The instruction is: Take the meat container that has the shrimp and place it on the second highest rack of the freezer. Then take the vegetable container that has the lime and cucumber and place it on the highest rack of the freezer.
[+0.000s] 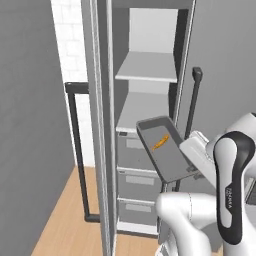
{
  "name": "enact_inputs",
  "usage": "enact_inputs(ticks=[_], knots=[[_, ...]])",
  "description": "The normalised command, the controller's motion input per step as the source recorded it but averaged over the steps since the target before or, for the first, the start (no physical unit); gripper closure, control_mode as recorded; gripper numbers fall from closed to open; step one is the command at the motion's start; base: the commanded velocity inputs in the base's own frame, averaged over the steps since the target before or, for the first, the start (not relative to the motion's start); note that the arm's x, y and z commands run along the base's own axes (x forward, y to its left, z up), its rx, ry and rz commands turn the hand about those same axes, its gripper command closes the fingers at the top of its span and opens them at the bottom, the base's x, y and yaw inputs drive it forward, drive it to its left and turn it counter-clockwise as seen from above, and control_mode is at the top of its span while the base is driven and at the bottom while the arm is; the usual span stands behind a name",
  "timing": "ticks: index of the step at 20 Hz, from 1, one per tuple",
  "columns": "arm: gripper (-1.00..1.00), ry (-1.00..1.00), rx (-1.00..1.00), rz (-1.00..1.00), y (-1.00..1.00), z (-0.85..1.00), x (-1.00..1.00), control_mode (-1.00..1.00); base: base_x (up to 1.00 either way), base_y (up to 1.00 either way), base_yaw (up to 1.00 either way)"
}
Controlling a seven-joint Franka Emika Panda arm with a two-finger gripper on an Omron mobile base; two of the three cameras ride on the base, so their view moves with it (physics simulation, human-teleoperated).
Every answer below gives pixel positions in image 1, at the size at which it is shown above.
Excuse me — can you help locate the grey freezer compartment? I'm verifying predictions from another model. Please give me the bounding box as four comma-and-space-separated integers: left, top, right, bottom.
106, 0, 197, 240

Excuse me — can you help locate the grey fridge door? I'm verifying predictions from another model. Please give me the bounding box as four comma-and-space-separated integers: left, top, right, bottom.
157, 0, 256, 254

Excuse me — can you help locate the grey freezer drawer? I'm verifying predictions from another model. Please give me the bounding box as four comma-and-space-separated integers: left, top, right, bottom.
116, 131, 158, 172
117, 197, 159, 227
116, 167, 165, 202

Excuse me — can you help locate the pale grey freezer rack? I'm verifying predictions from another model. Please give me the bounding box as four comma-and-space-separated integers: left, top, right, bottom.
114, 50, 179, 84
115, 91, 175, 135

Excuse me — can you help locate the orange shrimp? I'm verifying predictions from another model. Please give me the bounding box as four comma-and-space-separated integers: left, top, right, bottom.
151, 133, 171, 152

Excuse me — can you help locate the grey cabinet side panel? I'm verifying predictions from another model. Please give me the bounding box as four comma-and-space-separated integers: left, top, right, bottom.
0, 0, 77, 256

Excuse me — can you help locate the grey meat container tray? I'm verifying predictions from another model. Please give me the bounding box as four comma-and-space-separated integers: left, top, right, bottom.
135, 115, 198, 184

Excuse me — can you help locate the grey open freezer door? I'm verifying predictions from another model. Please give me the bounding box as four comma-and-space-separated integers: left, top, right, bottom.
80, 0, 118, 256

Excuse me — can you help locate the black fridge door handle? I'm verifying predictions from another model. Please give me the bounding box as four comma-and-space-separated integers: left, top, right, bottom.
184, 66, 204, 141

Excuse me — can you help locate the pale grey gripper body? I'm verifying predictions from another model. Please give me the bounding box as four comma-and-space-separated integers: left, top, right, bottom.
179, 130, 218, 192

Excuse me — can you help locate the black freezer door handle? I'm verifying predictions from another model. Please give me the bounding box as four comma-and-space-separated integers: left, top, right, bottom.
64, 81, 101, 224

